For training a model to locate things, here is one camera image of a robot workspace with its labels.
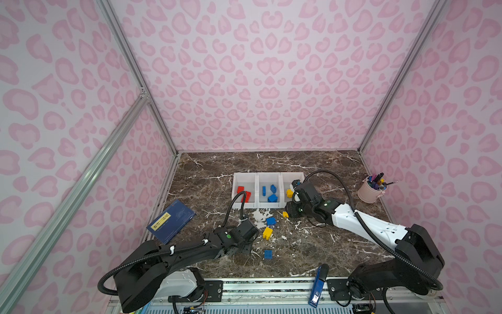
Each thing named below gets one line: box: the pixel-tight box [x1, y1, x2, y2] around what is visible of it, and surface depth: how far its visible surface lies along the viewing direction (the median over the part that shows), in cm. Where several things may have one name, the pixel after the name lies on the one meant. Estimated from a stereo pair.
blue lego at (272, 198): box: [267, 194, 279, 203], surface depth 99 cm
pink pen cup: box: [357, 172, 388, 204], surface depth 93 cm
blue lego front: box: [263, 249, 273, 260], surface depth 82 cm
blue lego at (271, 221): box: [266, 217, 277, 226], surface depth 94 cm
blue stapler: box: [307, 262, 330, 309], surface depth 73 cm
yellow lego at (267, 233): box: [262, 226, 274, 241], surface depth 87 cm
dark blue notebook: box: [146, 199, 197, 245], surface depth 92 cm
